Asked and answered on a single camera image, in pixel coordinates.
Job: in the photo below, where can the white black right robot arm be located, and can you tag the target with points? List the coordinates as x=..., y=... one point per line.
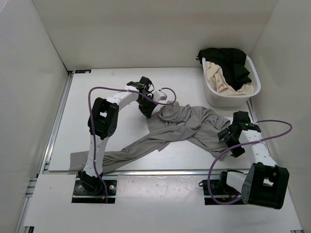
x=265, y=184

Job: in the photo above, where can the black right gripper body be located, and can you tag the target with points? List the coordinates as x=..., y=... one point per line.
x=230, y=140

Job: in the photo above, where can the dark label sticker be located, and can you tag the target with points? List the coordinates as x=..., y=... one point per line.
x=82, y=71

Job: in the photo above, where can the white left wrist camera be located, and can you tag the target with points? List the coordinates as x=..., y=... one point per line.
x=158, y=95

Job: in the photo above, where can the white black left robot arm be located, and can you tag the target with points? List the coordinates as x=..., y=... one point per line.
x=103, y=123

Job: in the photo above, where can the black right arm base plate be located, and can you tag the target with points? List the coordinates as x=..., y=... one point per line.
x=221, y=194

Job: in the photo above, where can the aluminium frame rail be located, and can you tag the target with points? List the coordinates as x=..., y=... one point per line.
x=52, y=138

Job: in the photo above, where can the grey trousers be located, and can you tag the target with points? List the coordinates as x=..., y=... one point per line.
x=172, y=123

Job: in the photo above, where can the beige garment in basket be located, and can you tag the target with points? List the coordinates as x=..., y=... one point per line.
x=214, y=76

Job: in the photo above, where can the white laundry basket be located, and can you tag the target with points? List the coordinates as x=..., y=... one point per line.
x=220, y=100

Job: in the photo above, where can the black garment in basket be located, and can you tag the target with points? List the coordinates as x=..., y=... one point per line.
x=231, y=60

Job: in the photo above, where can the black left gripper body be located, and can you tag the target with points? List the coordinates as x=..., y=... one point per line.
x=146, y=105

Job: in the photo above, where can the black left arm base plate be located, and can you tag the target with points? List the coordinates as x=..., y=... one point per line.
x=82, y=195

